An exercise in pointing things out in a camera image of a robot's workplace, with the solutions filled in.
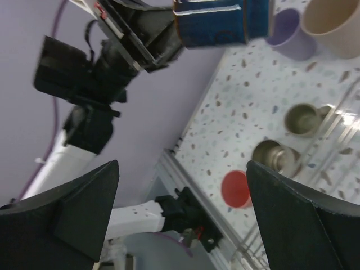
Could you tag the wire dish rack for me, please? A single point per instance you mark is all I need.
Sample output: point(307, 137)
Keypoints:
point(330, 164)

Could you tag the red plastic cup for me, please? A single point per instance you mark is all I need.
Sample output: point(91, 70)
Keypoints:
point(235, 191)

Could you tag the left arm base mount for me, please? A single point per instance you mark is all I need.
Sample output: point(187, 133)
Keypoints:
point(185, 212)

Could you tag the dark blue mug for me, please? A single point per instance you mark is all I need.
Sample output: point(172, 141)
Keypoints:
point(223, 23)

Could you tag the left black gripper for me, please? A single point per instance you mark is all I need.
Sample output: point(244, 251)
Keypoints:
point(145, 35)

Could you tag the aluminium rail frame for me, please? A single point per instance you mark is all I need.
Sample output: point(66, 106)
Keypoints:
point(228, 254)

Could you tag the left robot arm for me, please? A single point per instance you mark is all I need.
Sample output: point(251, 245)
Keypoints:
point(91, 84)

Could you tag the tall beige plastic cup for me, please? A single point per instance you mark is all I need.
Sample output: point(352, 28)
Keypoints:
point(335, 25)

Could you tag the small grey-green mug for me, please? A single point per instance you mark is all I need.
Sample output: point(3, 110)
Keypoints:
point(304, 120)

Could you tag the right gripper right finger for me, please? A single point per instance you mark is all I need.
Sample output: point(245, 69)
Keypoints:
point(302, 228)

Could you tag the purple plastic cup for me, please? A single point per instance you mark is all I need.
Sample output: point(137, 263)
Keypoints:
point(289, 39)

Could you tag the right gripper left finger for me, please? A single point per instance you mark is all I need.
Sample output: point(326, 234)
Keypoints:
point(62, 228)

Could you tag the steel cup with handle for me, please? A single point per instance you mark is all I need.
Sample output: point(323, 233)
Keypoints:
point(278, 157)

